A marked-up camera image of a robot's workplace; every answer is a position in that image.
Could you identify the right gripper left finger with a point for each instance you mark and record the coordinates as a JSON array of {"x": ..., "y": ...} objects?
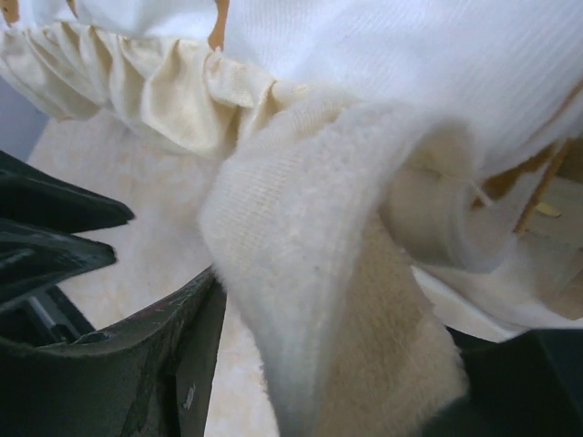
[{"x": 147, "y": 375}]

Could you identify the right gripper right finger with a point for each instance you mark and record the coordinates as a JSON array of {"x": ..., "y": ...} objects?
[{"x": 530, "y": 385}]

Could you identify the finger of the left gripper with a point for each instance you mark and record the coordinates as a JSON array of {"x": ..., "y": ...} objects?
[
  {"x": 34, "y": 259},
  {"x": 32, "y": 197}
]

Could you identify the wooden pet bed frame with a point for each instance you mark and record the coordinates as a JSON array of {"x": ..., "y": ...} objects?
[{"x": 540, "y": 282}]

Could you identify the bear print white cushion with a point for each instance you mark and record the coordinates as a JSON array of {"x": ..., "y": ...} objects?
[{"x": 307, "y": 152}]

